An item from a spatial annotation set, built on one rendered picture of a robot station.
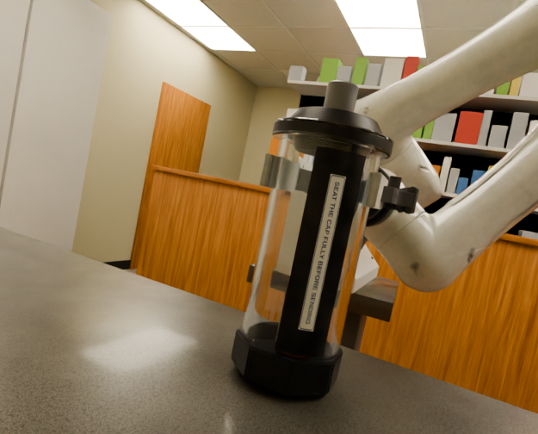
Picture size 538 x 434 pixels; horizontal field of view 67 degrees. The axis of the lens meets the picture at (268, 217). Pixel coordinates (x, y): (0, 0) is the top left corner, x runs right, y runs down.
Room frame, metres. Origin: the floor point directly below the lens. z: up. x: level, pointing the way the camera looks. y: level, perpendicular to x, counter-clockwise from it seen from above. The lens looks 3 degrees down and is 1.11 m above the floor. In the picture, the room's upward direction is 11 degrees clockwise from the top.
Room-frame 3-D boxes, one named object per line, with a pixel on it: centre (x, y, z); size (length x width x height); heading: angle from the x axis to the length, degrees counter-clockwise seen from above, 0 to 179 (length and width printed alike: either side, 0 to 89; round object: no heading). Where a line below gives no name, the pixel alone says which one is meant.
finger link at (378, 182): (0.37, -0.09, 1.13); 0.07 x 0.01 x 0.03; 160
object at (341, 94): (0.37, -0.04, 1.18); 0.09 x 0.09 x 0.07
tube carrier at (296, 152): (0.38, -0.04, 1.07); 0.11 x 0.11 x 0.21
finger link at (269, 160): (0.41, 0.00, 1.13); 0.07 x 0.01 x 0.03; 158
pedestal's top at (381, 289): (1.01, -0.18, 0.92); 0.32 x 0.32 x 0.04; 71
